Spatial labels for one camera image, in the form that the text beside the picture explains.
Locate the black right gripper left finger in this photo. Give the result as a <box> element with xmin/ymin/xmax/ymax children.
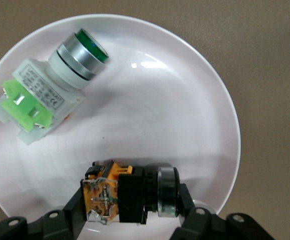
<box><xmin>0</xmin><ymin>186</ymin><xmax>88</xmax><ymax>240</ymax></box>

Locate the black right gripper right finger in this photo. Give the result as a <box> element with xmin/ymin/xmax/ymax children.
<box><xmin>169</xmin><ymin>183</ymin><xmax>283</xmax><ymax>240</ymax></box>

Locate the pink round plate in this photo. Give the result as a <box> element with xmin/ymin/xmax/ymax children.
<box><xmin>0</xmin><ymin>13</ymin><xmax>242</xmax><ymax>240</ymax></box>

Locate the green white push-button switch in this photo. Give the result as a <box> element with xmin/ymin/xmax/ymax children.
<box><xmin>0</xmin><ymin>28</ymin><xmax>110</xmax><ymax>146</ymax></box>

